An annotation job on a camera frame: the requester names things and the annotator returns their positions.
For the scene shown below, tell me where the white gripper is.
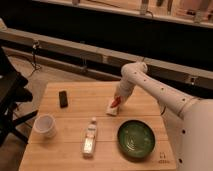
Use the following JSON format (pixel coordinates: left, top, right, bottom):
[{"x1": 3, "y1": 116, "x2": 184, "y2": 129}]
[{"x1": 114, "y1": 84, "x2": 133, "y2": 106}]

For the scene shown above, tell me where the red pepper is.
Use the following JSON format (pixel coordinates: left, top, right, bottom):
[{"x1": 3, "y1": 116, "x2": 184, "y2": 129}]
[{"x1": 110, "y1": 98, "x2": 121, "y2": 108}]

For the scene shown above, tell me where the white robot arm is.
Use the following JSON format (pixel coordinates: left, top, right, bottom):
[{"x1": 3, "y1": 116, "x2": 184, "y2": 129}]
[{"x1": 114, "y1": 62, "x2": 213, "y2": 171}]

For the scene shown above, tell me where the white sponge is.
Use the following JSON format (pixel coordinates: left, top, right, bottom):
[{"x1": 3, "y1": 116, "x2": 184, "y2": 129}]
[{"x1": 106, "y1": 100, "x2": 119, "y2": 116}]

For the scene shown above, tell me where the green bowl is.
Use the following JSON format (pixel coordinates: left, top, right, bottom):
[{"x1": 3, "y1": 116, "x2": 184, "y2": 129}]
[{"x1": 117, "y1": 120, "x2": 155, "y2": 159}]

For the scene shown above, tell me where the black rectangular block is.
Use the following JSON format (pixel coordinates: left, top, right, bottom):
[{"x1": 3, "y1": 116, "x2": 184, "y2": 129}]
[{"x1": 59, "y1": 91, "x2": 68, "y2": 108}]

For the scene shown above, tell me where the clear plastic bottle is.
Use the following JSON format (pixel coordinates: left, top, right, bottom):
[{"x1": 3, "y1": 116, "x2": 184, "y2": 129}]
[{"x1": 82, "y1": 117, "x2": 97, "y2": 157}]

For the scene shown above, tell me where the wooden table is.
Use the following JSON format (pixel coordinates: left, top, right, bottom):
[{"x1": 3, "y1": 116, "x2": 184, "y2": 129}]
[{"x1": 19, "y1": 82, "x2": 176, "y2": 171}]

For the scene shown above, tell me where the white cup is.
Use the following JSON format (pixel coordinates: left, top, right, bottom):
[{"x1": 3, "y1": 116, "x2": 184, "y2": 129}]
[{"x1": 33, "y1": 114, "x2": 57, "y2": 138}]

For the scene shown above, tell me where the black chair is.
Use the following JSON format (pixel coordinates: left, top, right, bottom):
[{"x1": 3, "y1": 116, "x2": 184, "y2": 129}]
[{"x1": 0, "y1": 46, "x2": 37, "y2": 146}]

